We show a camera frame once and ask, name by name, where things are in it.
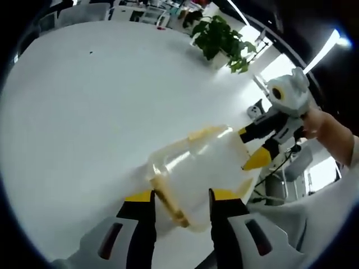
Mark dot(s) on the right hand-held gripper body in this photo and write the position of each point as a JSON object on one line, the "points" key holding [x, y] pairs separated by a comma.
{"points": [[291, 95]]}

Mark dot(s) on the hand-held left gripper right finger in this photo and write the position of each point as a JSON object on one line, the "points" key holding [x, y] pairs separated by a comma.
{"points": [[252, 243]]}

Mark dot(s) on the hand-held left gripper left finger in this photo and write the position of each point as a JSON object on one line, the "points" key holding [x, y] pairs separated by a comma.
{"points": [[92, 243]]}

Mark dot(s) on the clear plastic jar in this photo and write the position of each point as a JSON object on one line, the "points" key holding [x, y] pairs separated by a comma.
{"points": [[202, 168]]}

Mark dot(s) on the person's right hand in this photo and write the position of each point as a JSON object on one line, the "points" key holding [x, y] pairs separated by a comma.
{"points": [[315, 124]]}

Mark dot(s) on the small white device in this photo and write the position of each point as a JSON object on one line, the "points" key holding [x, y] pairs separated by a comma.
{"points": [[256, 107]]}

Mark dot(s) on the grey office chair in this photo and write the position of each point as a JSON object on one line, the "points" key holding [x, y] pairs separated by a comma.
{"points": [[300, 165]]}

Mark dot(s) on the long ceiling light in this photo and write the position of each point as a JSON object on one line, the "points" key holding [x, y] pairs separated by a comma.
{"points": [[322, 51]]}

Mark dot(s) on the green potted plant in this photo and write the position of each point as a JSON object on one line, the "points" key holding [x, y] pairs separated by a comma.
{"points": [[221, 42]]}

